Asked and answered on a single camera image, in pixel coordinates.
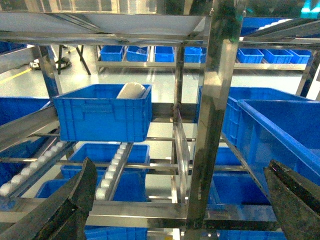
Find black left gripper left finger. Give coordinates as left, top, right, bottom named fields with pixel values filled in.
left=0, top=157, right=98, bottom=240

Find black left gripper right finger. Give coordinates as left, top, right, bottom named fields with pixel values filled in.
left=263, top=159, right=320, bottom=240

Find blue bin below shelf centre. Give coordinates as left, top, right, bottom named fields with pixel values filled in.
left=208, top=173, right=270, bottom=205

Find blue bin below shelf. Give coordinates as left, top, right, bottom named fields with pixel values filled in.
left=60, top=143, right=151, bottom=179
left=208, top=173, right=270, bottom=205

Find blue bin on shelf centre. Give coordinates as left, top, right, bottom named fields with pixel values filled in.
left=236, top=99, right=320, bottom=193

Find blue bin below shelf left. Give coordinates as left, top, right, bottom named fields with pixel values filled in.
left=60, top=143, right=151, bottom=179

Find background shelf with small bins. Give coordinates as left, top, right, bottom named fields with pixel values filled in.
left=95, top=44, right=313, bottom=73

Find stainless steel roller shelf rack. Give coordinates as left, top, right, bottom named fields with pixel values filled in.
left=0, top=0, right=320, bottom=237

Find blue crate with white item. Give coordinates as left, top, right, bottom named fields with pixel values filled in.
left=53, top=84, right=153, bottom=143

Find white curved object in crate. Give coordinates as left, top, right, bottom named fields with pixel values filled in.
left=116, top=82, right=146, bottom=99

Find small blue bins in background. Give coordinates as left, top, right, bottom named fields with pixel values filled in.
left=99, top=45, right=312, bottom=64

